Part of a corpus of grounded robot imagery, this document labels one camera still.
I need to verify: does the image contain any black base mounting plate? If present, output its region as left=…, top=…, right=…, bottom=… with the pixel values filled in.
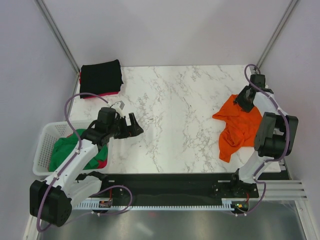
left=94, top=173, right=259, bottom=207

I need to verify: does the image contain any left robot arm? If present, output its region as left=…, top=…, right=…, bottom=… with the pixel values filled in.
left=29, top=106, right=144, bottom=227

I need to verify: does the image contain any red t-shirt in basket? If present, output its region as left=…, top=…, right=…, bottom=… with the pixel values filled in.
left=66, top=134, right=108, bottom=170

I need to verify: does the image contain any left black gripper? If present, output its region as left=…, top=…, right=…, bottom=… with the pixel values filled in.
left=107, top=113, right=143, bottom=139

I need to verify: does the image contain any aluminium frame post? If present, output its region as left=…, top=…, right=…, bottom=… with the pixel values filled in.
left=249, top=0, right=300, bottom=73
left=34, top=0, right=80, bottom=75

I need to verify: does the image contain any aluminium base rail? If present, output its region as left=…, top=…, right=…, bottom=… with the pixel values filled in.
left=263, top=180, right=307, bottom=201

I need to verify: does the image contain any white plastic basket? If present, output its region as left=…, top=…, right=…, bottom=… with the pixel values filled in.
left=32, top=120, right=108, bottom=177

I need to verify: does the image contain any black folded t-shirt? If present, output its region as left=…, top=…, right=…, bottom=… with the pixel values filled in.
left=80, top=59, right=124, bottom=91

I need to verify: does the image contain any green t-shirt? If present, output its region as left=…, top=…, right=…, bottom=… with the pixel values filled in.
left=48, top=128, right=109, bottom=173

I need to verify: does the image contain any orange t-shirt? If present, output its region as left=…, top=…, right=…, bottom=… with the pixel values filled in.
left=212, top=94, right=262, bottom=163

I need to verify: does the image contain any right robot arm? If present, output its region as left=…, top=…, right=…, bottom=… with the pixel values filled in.
left=229, top=73, right=299, bottom=197

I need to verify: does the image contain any white slotted cable duct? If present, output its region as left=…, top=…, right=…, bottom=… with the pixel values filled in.
left=74, top=198, right=249, bottom=211

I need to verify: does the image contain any left aluminium frame post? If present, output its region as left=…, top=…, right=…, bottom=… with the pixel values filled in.
left=34, top=0, right=80, bottom=75

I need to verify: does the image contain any right aluminium frame post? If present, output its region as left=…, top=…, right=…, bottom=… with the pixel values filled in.
left=249, top=0, right=300, bottom=73

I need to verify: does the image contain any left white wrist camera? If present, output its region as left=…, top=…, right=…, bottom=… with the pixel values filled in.
left=109, top=100, right=126, bottom=118

